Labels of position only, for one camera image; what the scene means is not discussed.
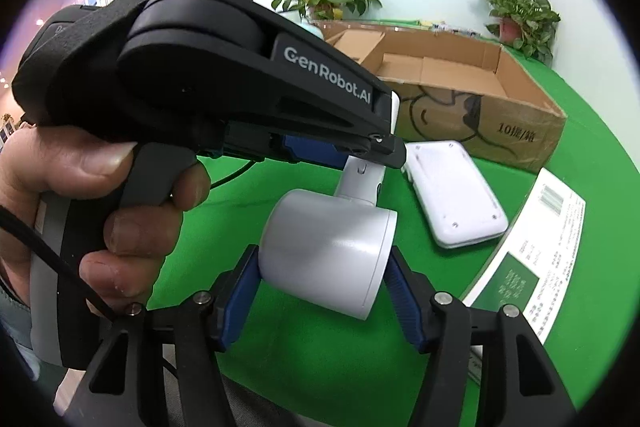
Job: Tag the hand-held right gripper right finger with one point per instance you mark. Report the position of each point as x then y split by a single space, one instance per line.
405 302

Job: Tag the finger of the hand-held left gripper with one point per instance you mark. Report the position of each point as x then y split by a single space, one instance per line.
310 152

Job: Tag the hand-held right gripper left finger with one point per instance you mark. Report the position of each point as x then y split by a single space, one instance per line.
240 292

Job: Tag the white hair dryer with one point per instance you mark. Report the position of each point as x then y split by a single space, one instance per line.
325 247

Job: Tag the white rectangular device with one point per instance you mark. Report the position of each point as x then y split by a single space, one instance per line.
455 197

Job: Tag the white green printed box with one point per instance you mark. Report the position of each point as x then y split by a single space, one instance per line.
540 257

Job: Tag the large cardboard box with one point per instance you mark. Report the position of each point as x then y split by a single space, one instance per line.
525 127

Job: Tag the person's left hand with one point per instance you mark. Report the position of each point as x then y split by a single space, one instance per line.
75 157

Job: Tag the printed tissue packet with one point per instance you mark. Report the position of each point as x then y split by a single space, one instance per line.
450 29

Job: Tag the potted plant in red pot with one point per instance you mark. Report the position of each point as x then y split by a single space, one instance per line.
520 12

